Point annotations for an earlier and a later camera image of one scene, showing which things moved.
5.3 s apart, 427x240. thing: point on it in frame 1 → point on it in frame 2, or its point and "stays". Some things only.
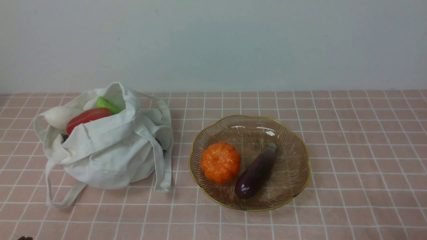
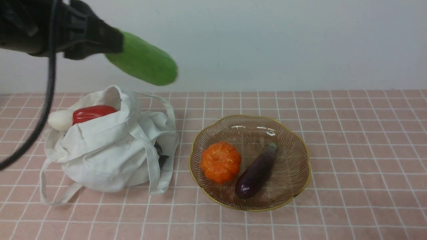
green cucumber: (101, 102) → (144, 61)
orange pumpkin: (220, 162) stays
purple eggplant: (249, 183) stays
